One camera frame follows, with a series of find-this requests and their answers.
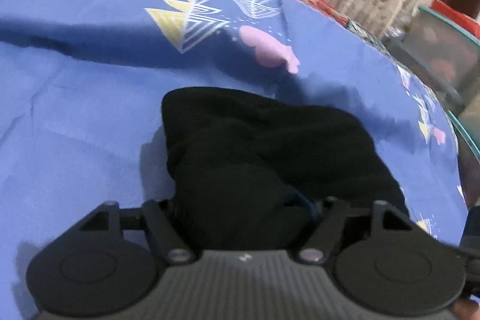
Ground black pants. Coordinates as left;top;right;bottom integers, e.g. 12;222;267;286
161;87;407;251

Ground blue patterned bedsheet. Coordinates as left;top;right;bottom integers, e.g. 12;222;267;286
1;0;467;319

